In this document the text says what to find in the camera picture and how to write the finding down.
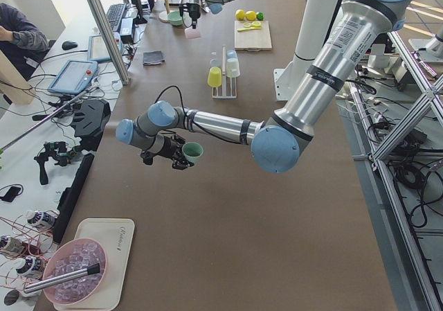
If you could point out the aluminium frame post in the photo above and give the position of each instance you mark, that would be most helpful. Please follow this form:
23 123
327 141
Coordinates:
109 39

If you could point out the green lime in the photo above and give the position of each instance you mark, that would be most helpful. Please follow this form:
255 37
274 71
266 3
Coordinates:
259 16

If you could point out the metal rod green tip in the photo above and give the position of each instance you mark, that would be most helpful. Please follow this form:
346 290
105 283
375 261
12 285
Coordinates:
49 117

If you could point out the grey folded cloth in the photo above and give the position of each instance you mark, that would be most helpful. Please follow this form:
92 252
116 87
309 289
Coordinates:
153 58

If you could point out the yellow cup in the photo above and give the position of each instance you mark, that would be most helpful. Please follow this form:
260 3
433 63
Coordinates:
214 77

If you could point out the wooden cutting board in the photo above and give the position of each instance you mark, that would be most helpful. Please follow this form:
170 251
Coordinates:
253 40

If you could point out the green bowl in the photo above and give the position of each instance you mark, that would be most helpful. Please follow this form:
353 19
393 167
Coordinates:
174 18

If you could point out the white cup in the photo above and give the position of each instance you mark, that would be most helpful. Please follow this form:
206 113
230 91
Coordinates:
232 68

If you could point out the copper wire bottle rack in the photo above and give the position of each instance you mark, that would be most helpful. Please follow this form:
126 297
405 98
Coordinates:
21 240

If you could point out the wooden mug tree stand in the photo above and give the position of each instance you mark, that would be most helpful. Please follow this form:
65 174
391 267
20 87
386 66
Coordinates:
164 15

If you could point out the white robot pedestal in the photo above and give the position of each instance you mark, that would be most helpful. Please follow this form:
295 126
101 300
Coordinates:
317 23

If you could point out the blue teach pendant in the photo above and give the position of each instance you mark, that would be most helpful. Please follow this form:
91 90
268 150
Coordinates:
97 50
74 77

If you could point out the whole yellow lemon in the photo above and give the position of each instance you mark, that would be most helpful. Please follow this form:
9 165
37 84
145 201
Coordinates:
250 15

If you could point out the black keyboard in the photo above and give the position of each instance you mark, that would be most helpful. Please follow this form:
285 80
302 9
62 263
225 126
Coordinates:
115 14

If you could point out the mint green cup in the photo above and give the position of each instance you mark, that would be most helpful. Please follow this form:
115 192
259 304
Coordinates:
192 151

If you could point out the pink cup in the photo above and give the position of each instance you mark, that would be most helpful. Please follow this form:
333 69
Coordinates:
192 33

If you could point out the yellow plastic knife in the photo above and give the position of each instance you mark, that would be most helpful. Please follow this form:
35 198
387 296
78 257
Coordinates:
239 30

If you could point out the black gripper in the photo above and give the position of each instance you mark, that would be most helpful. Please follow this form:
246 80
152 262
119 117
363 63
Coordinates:
167 148
194 12

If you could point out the seated person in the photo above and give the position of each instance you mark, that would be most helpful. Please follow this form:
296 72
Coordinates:
21 41

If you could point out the white wire cup holder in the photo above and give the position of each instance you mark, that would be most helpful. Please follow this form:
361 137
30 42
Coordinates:
228 88

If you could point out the light blue cup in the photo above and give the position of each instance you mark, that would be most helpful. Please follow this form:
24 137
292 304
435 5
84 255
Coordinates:
231 54

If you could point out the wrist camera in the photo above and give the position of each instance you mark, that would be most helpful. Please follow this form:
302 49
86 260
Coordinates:
183 8

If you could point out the beige tray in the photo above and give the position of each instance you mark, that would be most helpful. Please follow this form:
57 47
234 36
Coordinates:
114 236

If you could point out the metal muddler in bowl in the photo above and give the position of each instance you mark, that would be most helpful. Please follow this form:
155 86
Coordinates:
56 280

